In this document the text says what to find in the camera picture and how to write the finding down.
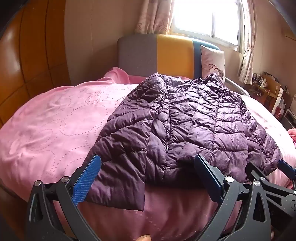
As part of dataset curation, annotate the mauve bed skirt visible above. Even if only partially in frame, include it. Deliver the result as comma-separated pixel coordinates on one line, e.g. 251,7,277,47
53,178,243,241

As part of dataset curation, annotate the grey yellow blue headboard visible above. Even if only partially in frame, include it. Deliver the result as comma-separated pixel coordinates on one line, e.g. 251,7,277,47
117,34,220,80

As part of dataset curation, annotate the pink dotted blanket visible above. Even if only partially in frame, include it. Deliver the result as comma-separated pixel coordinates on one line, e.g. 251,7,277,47
0,67,296,204

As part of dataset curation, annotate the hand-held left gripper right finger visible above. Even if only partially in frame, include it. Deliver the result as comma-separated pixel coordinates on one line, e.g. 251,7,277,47
194,154,271,241

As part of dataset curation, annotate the grey bed rail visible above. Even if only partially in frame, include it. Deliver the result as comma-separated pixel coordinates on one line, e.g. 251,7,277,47
225,77,250,97

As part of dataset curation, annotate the pink printed pillow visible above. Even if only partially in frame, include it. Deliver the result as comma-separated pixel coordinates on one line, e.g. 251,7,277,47
200,45,226,82

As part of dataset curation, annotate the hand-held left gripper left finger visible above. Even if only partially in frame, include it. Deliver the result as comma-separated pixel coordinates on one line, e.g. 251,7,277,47
25,154,102,241

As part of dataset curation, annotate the purple quilted down jacket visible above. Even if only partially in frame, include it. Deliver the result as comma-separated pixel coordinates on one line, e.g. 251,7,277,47
86,72,283,212

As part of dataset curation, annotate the pink starfish curtain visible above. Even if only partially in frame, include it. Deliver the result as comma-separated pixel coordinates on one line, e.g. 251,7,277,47
134,0,175,35
238,0,256,85

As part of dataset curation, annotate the cluttered wooden desk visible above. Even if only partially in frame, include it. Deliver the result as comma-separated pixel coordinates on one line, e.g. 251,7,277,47
245,72,288,116

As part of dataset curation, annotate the brown wooden wardrobe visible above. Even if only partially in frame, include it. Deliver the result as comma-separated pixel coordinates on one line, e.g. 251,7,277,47
0,0,71,128

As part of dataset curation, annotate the bright window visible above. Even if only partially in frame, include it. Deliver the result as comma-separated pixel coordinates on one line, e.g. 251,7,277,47
171,0,243,50

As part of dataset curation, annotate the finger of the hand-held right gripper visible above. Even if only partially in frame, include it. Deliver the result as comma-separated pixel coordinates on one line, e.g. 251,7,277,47
245,162,296,195
277,159,296,184

